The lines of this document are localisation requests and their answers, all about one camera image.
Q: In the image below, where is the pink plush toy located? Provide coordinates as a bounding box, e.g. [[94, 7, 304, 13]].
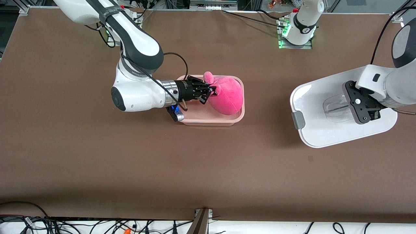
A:
[[203, 71, 243, 116]]

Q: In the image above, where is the white box lid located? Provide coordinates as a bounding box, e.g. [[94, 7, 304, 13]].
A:
[[290, 66, 398, 149]]

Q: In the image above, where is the pink plastic box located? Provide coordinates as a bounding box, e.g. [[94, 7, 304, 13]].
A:
[[175, 75, 245, 126]]

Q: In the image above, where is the grey metal box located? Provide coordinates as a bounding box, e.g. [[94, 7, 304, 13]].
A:
[[189, 0, 238, 10]]

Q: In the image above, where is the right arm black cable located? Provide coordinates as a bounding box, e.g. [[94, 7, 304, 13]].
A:
[[85, 24, 189, 108]]

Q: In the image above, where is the black base cable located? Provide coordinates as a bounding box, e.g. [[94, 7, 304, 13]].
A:
[[222, 9, 288, 28]]

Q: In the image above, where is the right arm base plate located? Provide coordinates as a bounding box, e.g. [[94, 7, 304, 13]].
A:
[[106, 29, 121, 46]]

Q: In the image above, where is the aluminium frame rail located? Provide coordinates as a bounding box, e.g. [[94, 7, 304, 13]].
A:
[[391, 0, 416, 24]]

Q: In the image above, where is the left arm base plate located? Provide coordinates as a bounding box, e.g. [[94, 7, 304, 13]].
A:
[[277, 18, 313, 50]]

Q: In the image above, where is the metal camera stand post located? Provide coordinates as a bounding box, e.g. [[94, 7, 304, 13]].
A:
[[188, 208, 213, 234]]

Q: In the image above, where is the tangled black cable bundle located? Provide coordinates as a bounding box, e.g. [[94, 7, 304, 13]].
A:
[[0, 214, 195, 234]]

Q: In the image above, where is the black looped cable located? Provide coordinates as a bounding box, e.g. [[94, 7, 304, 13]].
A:
[[0, 201, 49, 218]]

